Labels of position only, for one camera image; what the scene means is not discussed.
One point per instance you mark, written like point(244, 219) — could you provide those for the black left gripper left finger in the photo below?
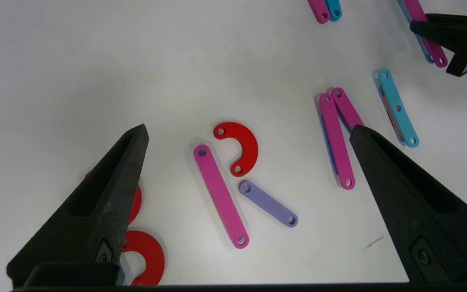
point(95, 219)

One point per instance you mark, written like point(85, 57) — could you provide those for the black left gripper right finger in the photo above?
point(420, 219)

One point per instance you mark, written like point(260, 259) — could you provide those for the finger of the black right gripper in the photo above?
point(440, 36)
point(456, 18)

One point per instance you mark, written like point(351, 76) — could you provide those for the short pink bar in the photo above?
point(318, 8)

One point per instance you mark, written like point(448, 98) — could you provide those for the red C-shaped piece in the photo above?
point(152, 255)
point(135, 202)
point(247, 146)

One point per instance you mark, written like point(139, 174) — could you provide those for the short purple bar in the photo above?
point(268, 204)

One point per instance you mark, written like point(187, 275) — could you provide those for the long blue bar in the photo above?
point(397, 107)

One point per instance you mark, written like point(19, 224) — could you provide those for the long pink bar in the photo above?
point(221, 196)
point(347, 109)
point(418, 10)
point(336, 142)

